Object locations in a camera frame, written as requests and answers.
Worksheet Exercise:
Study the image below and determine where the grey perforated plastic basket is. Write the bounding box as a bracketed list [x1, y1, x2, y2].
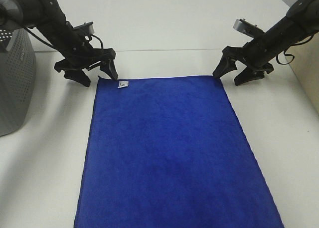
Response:
[0, 29, 36, 136]

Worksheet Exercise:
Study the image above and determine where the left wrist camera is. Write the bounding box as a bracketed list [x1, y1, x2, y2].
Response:
[73, 22, 95, 36]

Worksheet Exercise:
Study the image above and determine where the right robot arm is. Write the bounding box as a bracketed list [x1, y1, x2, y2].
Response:
[212, 0, 319, 85]

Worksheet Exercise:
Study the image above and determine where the beige box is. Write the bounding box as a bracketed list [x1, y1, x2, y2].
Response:
[285, 0, 319, 117]

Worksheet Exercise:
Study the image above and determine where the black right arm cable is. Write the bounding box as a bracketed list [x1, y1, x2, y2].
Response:
[275, 30, 315, 66]

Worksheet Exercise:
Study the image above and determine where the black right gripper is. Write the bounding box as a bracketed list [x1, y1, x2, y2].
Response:
[212, 34, 274, 86]

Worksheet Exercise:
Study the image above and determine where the white towel label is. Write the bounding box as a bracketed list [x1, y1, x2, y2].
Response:
[118, 81, 129, 89]

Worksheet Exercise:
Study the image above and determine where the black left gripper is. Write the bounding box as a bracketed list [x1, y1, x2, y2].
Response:
[53, 25, 118, 87]

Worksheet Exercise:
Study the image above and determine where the blue microfibre towel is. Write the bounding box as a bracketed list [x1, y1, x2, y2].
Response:
[74, 76, 283, 228]

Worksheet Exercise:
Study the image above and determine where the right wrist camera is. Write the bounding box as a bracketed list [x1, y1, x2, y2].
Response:
[233, 19, 265, 38]

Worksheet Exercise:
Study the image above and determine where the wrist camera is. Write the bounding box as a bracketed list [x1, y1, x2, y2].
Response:
[233, 19, 265, 38]
[73, 22, 95, 36]

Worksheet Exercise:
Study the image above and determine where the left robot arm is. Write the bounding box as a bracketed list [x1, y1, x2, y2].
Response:
[0, 0, 118, 87]

